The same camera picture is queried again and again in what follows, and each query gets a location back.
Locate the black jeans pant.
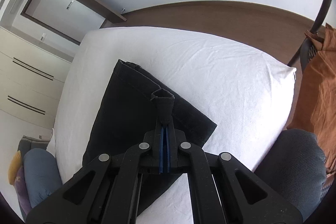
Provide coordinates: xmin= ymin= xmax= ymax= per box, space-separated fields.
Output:
xmin=81 ymin=60 xmax=224 ymax=223

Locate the white bed mattress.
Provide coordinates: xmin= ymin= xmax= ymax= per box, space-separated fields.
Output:
xmin=49 ymin=27 xmax=301 ymax=223

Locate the rolled blue blanket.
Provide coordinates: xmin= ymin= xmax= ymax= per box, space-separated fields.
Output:
xmin=23 ymin=148 xmax=63 ymax=208

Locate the person's dark grey knee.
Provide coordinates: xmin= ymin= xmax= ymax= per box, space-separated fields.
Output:
xmin=254 ymin=128 xmax=326 ymax=219

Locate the dark blue sofa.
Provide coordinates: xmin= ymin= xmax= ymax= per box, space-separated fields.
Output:
xmin=18 ymin=136 xmax=49 ymax=157

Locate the purple pillow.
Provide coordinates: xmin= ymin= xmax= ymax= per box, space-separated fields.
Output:
xmin=14 ymin=166 xmax=32 ymax=215

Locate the mustard yellow pillow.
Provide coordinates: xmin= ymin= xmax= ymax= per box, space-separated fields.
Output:
xmin=8 ymin=151 xmax=22 ymax=185

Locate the orange cloth on chair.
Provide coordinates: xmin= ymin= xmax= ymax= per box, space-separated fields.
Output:
xmin=287 ymin=24 xmax=336 ymax=177

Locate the black chair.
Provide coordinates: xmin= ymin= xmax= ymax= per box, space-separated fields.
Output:
xmin=287 ymin=0 xmax=334 ymax=72

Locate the brown wooden door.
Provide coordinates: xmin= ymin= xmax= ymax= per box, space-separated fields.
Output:
xmin=21 ymin=0 xmax=126 ymax=45

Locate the cream wardrobe with black handles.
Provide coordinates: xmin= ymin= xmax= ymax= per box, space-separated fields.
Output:
xmin=1 ymin=28 xmax=71 ymax=129

